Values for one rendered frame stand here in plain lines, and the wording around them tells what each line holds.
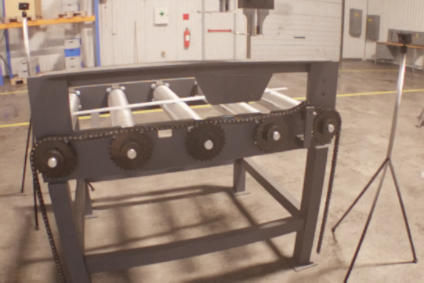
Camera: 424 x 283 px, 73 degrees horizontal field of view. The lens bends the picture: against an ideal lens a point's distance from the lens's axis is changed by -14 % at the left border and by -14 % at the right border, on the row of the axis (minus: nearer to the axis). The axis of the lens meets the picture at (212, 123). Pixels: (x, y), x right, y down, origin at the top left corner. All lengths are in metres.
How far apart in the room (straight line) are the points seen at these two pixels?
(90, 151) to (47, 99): 0.26
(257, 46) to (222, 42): 1.29
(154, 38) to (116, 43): 1.17
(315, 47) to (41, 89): 11.93
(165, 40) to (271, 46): 3.70
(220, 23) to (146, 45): 2.48
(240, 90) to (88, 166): 0.68
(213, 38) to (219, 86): 9.48
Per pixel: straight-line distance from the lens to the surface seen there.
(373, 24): 13.98
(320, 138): 1.57
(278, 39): 11.80
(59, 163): 1.23
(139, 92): 2.20
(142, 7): 10.32
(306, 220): 1.80
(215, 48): 10.84
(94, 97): 2.19
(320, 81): 1.55
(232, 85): 1.34
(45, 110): 1.26
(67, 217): 1.40
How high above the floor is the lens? 1.32
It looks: 18 degrees down
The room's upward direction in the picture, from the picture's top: straight up
